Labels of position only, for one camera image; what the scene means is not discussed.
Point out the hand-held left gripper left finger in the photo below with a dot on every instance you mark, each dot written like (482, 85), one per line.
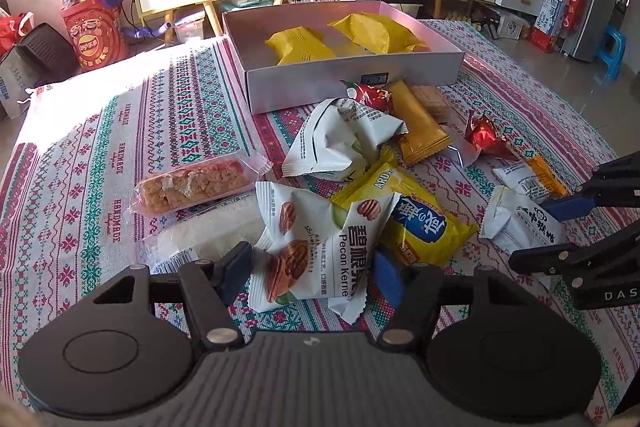
(235, 268)

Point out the small red snack packet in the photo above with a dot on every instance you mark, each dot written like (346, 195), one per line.
(370, 97)

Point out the clear wafer biscuit packet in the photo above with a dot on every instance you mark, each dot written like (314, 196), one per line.
(432, 99)

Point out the white and blue carton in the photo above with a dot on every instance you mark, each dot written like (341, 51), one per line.
(550, 9)

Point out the white pecan snack packet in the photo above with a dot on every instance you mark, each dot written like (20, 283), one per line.
(310, 252)

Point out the large yellow snack packet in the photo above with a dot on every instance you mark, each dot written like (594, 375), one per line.
(375, 32)

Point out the red plastic bag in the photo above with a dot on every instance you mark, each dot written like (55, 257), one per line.
(12, 32)

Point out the clear white rice cracker packet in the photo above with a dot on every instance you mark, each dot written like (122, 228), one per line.
(210, 232)

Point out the blue plastic stool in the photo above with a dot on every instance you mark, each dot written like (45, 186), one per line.
(612, 52)

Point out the white and orange snack packet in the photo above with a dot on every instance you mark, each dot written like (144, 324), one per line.
(525, 179)

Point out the clear storage bin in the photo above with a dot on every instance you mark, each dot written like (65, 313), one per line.
(190, 27)

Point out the patterned tablecloth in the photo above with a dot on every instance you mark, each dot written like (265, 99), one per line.
(100, 147)

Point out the small yellow snack packet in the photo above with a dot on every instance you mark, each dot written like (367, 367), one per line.
(300, 47)

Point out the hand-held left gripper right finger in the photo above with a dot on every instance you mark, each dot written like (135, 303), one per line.
(387, 279)

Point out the red foil candy packet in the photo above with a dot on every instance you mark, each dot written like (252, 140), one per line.
(487, 137)

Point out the white black-print snack packet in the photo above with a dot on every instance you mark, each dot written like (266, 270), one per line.
(520, 222)

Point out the red printed gift bag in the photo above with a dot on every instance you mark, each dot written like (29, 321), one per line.
(95, 37)

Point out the orange wafer packet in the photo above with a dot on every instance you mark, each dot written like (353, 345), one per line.
(420, 127)

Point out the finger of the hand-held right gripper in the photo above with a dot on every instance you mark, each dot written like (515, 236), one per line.
(542, 258)
(567, 208)

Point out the crumpled white snack packet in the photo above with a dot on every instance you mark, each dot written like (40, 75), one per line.
(330, 142)

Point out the yellow blue-label snack packet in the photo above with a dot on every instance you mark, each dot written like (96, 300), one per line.
(425, 222)

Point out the clear-wrapped oat bar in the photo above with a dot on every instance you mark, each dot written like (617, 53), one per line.
(200, 182)

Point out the black mesh basket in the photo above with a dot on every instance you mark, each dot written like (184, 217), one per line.
(47, 54)

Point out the purple tube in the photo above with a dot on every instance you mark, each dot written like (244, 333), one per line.
(150, 29)

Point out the pink cardboard box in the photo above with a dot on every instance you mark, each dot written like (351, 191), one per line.
(300, 87)

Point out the white paper bag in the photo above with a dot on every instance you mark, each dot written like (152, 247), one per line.
(12, 87)

